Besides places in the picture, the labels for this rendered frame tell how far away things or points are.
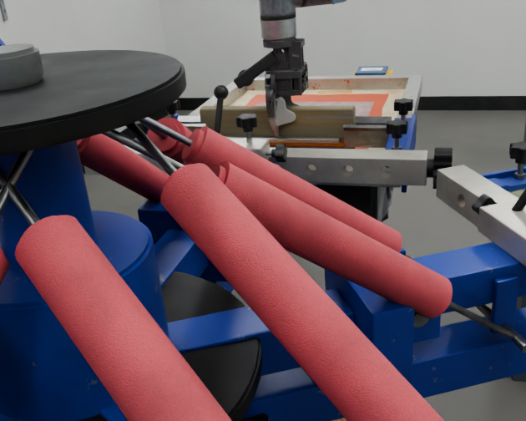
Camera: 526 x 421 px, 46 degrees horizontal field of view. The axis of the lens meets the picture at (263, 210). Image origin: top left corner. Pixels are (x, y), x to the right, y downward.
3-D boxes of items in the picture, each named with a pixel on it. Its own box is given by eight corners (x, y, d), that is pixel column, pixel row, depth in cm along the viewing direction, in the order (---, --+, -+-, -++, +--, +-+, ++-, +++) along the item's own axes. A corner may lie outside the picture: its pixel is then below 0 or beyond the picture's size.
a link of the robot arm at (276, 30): (255, 21, 129) (266, 16, 136) (257, 43, 131) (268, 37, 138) (290, 20, 127) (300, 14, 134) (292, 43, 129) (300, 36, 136)
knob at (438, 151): (418, 179, 116) (420, 141, 113) (451, 180, 115) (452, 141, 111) (416, 195, 110) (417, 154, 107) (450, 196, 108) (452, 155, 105)
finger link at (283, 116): (294, 139, 136) (293, 97, 134) (268, 139, 138) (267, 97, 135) (297, 137, 139) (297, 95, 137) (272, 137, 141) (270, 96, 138)
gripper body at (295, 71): (301, 98, 133) (298, 41, 128) (263, 98, 136) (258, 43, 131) (309, 89, 140) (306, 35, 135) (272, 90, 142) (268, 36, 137)
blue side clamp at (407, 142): (394, 142, 148) (394, 114, 145) (416, 142, 146) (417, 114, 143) (380, 192, 122) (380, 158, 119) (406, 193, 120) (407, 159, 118)
